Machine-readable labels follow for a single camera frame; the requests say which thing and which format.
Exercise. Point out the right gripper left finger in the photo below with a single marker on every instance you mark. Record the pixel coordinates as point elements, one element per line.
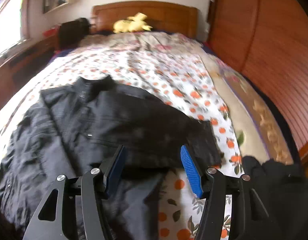
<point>69,199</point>

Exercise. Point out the black garment at right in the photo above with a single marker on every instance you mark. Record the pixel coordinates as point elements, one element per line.
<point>284,190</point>

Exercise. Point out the yellow plush toy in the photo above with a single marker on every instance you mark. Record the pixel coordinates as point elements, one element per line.
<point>134,23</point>

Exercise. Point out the window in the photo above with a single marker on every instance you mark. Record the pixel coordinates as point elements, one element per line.
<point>10,25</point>

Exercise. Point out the orange-print white bedsheet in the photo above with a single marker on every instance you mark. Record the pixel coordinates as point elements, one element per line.
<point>179,211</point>

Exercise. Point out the red bowl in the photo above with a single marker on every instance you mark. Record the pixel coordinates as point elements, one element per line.
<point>50,32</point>

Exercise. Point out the floral beige quilt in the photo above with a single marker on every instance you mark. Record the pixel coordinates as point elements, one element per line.
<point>218,75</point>

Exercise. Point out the wooden desk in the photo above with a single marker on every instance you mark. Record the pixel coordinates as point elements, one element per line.
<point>18,70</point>

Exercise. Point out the black jacket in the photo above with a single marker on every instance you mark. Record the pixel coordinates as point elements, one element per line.
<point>74,128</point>

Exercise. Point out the wooden headboard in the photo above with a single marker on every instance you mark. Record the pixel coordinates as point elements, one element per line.
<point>170,17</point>

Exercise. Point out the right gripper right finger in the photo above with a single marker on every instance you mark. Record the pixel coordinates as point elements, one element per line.
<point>251,217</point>

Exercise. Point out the wooden louvred wardrobe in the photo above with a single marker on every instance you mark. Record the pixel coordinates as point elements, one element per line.
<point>267,41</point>

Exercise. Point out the dark chair with bag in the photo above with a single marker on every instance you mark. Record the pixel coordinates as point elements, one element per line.
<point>71,33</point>

